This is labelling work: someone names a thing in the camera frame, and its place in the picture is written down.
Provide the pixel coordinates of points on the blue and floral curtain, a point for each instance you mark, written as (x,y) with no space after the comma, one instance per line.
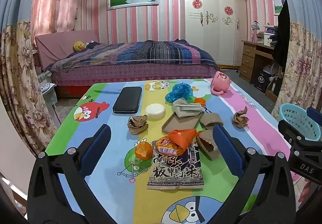
(304,62)
(17,75)

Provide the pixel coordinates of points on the desk lamp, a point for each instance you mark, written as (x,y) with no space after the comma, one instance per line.
(255,27)

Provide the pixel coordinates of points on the orange tangerine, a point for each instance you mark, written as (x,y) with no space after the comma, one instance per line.
(143,151)

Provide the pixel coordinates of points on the orange plastic wrapper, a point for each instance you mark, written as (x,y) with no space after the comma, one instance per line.
(181,137)

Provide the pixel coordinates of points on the pink bed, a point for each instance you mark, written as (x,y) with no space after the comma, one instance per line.
(125,74)

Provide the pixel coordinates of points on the orange bottle cap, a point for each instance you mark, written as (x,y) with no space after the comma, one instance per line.
(200,101)

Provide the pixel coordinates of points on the black rectangular case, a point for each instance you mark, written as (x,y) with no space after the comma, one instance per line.
(127,100)

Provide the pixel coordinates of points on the light blue plastic basket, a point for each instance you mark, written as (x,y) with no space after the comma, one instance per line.
(293,115)

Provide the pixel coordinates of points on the grey cloth pouch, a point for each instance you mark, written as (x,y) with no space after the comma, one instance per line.
(186,109)

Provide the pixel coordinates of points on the blue plastic bag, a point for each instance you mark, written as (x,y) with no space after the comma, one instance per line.
(179,91)

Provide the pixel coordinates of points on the white box on desk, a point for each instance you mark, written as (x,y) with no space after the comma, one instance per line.
(265,36)

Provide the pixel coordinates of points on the black hanging garment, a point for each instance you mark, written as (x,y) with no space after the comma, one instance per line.
(281,37)

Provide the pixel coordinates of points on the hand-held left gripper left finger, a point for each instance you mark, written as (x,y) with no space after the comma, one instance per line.
(96,149)

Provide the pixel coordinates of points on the striped quilt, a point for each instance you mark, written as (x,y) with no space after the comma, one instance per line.
(151,54)

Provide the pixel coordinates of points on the white wardrobe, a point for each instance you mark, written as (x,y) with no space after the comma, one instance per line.
(213,37)

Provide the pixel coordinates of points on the wooden desk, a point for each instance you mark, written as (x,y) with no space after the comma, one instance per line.
(249,57)

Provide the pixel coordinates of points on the dark printed snack bag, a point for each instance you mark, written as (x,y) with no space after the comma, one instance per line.
(176,173)

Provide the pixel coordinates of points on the small wall photo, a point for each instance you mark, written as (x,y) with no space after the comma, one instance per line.
(279,5)

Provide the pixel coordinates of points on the cardboard box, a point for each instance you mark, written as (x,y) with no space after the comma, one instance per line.
(273,89)

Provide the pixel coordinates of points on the brown paper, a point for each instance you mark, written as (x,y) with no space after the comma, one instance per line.
(137,124)
(240,118)

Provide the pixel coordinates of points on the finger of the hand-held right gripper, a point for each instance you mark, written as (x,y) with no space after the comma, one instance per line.
(315,115)
(289,129)

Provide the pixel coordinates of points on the cartoon print tablecloth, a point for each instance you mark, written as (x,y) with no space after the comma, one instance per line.
(113,188)

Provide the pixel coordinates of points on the red yellow snack packet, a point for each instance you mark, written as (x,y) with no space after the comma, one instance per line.
(167,149)

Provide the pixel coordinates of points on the pink curtain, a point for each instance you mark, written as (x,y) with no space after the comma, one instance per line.
(60,0)

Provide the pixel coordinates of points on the black box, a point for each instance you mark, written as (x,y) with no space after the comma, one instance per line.
(261,80)

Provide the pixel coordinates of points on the beige plastic tray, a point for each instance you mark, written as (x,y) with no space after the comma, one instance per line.
(179,124)

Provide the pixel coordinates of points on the yellow duck plush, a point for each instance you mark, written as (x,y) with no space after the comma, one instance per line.
(78,46)

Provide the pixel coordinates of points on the brown cardboard piece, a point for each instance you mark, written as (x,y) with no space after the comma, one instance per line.
(211,119)

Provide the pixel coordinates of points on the torn brown cardboard cup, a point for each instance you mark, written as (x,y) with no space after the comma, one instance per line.
(206,144)

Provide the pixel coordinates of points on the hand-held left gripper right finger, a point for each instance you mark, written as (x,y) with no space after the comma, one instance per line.
(227,149)

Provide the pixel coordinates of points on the white fan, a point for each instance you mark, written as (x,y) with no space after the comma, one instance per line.
(269,69)

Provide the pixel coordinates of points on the white round soap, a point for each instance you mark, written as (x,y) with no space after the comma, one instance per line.
(155,112)

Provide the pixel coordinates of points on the pink cartoon mug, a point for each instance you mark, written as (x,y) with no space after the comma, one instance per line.
(221,81)

